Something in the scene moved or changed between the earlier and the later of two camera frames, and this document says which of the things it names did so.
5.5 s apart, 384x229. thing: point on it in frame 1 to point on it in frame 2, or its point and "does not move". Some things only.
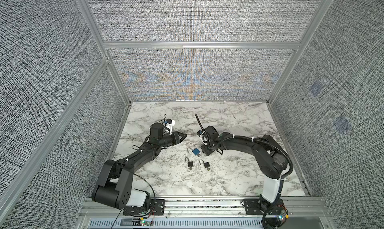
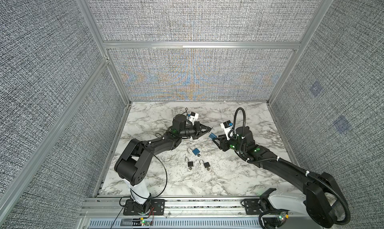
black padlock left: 189,163 does not move
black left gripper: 175,138 to 197,127
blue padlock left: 195,151 does not move
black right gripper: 204,150 to 223,142
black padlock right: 206,164 does not move
